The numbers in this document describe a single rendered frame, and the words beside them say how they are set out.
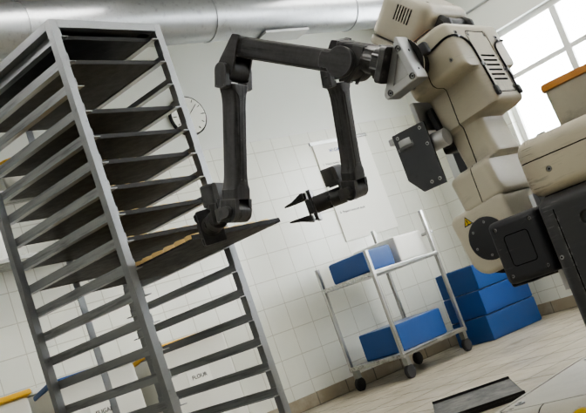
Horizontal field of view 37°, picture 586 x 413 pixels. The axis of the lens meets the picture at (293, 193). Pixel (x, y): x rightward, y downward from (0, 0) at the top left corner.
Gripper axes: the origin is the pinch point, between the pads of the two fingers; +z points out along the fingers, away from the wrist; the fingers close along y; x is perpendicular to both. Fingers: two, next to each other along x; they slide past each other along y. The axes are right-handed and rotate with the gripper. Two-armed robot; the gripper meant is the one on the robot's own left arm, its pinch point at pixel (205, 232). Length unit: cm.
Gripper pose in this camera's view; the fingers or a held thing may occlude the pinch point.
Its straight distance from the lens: 257.2
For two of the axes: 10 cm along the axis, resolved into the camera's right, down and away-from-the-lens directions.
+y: -3.3, -9.3, 1.5
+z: -2.8, 2.4, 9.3
